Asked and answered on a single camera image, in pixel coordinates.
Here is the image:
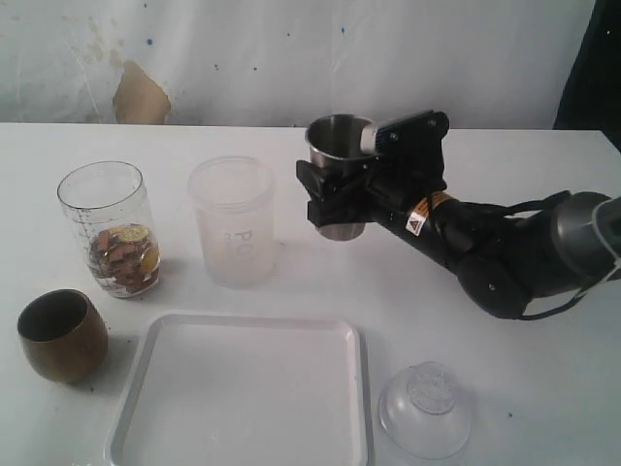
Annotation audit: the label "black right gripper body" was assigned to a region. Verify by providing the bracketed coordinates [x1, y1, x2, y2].
[361, 140, 466, 248]

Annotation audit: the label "clear graduated shaker cup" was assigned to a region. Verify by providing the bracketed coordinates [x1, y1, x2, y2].
[56, 161, 158, 298]

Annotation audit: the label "clear shaker strainer lid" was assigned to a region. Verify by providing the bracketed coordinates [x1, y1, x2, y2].
[377, 361, 472, 460]

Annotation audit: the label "brown wooden cup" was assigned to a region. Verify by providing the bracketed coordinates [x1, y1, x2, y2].
[16, 289, 109, 383]

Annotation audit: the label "frosted plastic container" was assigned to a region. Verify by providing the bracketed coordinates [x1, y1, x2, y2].
[187, 155, 276, 288]

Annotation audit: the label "white plastic tray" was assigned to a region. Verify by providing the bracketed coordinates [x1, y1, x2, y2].
[105, 314, 369, 465]

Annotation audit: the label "dark object right background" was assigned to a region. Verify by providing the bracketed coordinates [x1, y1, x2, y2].
[554, 0, 620, 139]

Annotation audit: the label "stainless steel tumbler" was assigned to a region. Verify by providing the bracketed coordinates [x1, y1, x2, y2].
[305, 113, 380, 243]

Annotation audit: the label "coins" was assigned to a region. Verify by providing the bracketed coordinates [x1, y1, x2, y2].
[87, 223, 161, 297]

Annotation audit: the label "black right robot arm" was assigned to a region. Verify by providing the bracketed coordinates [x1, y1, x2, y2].
[296, 141, 620, 320]

